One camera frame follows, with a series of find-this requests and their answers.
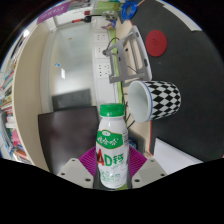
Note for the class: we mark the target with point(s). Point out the small blue box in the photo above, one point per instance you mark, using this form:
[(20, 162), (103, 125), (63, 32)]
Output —
[(132, 143)]

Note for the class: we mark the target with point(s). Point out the flat round red coaster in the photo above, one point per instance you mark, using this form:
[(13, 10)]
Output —
[(156, 43)]

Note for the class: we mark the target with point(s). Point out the black computer monitor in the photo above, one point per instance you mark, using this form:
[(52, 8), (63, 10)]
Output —
[(66, 140)]

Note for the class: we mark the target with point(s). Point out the dark wine bottle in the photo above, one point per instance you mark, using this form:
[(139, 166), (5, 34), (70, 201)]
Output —
[(87, 18)]

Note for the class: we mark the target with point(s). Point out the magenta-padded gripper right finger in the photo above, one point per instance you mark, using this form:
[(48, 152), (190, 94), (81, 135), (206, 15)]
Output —
[(137, 161)]

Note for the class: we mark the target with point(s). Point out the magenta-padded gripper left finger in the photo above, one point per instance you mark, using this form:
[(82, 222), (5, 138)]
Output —
[(88, 161)]

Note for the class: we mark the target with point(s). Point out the black white checkered mug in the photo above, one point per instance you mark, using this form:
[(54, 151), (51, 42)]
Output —
[(160, 98)]

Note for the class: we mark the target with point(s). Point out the white wall socket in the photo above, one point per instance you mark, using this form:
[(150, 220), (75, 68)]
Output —
[(104, 70), (102, 37), (103, 53)]

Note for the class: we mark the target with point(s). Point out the white drink bottle green cap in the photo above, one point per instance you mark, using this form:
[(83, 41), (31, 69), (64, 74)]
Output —
[(112, 150)]

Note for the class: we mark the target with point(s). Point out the grey metal laptop stand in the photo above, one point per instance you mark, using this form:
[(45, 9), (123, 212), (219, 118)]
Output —
[(125, 66)]

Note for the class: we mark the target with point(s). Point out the black desk mat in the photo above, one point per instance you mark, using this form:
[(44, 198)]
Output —
[(193, 100)]

